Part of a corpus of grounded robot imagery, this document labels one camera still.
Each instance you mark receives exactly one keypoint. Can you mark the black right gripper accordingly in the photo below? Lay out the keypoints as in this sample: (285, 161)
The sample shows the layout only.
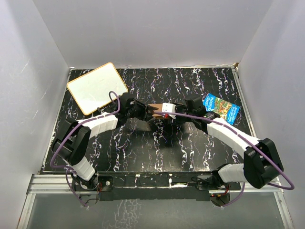
(178, 107)

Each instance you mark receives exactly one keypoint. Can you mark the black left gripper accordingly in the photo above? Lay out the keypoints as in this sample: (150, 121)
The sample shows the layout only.
(144, 109)

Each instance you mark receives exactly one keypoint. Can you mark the brown cardboard paper box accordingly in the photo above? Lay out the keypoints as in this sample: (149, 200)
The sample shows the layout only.
(157, 111)

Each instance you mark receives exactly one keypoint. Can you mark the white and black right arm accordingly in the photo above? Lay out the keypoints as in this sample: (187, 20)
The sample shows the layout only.
(261, 161)

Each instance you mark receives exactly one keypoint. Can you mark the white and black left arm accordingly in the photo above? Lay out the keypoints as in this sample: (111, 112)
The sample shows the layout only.
(71, 142)

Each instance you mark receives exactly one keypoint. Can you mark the blue treehouse book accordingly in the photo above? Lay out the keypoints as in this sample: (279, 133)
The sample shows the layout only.
(225, 109)

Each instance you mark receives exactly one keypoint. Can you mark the white board with wooden frame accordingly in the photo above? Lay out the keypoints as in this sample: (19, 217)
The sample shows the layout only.
(91, 90)

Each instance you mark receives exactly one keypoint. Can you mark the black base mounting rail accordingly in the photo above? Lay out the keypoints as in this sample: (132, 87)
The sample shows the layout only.
(200, 186)

